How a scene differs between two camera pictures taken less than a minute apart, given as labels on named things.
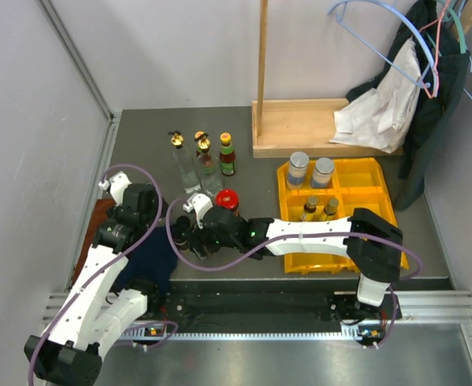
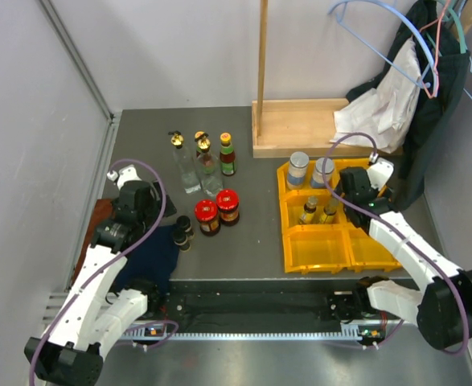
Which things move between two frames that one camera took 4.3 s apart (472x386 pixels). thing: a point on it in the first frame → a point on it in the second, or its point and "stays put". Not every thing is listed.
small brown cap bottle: x=309 y=207 stays put
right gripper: x=199 y=235 → x=385 y=193
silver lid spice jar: x=297 y=168 stays put
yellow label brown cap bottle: x=330 y=207 stays put
